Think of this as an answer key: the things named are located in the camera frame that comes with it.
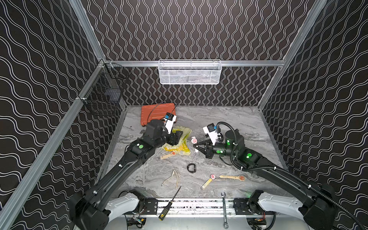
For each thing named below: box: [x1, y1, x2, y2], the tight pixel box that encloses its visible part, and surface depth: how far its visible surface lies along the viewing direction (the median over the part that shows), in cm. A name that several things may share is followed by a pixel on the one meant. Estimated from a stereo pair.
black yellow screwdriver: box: [158, 185, 182, 221], surface depth 73 cm
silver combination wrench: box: [220, 192, 229, 230], surface depth 76 cm
